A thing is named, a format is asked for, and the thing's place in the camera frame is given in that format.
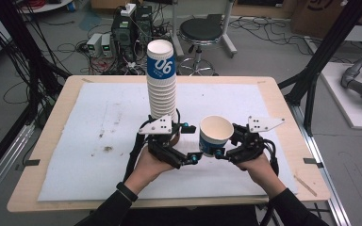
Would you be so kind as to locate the white round table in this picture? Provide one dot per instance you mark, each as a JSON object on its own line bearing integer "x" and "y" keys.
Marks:
{"x": 48, "y": 6}

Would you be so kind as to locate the brown cardboard box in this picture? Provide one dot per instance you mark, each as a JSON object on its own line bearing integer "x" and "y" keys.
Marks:
{"x": 314, "y": 15}

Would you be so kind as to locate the aluminium rail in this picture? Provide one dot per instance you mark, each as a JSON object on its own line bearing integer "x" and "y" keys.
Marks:
{"x": 326, "y": 182}
{"x": 9, "y": 157}

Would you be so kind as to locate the single blue white paper cup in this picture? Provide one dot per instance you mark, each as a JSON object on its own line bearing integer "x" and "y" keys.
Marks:
{"x": 212, "y": 142}

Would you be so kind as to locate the white metal stand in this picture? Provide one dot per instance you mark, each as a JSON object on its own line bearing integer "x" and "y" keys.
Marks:
{"x": 229, "y": 40}

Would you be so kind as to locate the black tape strip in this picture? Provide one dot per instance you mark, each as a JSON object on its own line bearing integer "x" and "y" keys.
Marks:
{"x": 312, "y": 162}
{"x": 32, "y": 162}

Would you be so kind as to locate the person's right hand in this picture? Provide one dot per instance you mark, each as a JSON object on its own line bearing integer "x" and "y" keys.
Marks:
{"x": 264, "y": 175}

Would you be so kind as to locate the large black computer tower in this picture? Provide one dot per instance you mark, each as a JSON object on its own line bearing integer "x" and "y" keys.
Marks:
{"x": 123, "y": 37}

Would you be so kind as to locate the grey power supply unit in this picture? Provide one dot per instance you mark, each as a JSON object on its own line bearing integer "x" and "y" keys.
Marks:
{"x": 106, "y": 45}
{"x": 93, "y": 44}

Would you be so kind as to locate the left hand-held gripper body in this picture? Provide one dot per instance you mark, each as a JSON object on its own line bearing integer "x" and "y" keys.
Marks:
{"x": 158, "y": 125}

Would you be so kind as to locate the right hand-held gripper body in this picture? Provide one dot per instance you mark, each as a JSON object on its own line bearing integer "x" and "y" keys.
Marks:
{"x": 251, "y": 150}

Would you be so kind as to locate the stack of paper cups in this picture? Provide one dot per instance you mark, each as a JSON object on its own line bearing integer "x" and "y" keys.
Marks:
{"x": 161, "y": 94}

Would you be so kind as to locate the white power strip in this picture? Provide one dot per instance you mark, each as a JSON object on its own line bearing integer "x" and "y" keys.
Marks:
{"x": 128, "y": 9}

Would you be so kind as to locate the small black computer tower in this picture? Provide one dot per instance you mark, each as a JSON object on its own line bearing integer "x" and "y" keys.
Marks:
{"x": 144, "y": 19}

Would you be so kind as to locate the white floor board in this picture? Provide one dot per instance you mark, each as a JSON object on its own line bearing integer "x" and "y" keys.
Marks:
{"x": 342, "y": 100}

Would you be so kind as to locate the black metal frame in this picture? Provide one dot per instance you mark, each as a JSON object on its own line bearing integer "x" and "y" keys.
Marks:
{"x": 22, "y": 47}
{"x": 323, "y": 50}

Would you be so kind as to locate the black round stool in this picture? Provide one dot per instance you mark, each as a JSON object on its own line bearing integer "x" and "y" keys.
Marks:
{"x": 201, "y": 29}

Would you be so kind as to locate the black wristband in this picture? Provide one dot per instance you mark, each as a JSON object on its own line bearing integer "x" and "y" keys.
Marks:
{"x": 127, "y": 191}

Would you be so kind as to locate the person's dark trousers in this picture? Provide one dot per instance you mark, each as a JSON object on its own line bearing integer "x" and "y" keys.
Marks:
{"x": 194, "y": 216}

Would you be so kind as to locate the person's left hand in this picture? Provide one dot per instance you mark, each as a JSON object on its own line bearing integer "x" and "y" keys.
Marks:
{"x": 147, "y": 171}

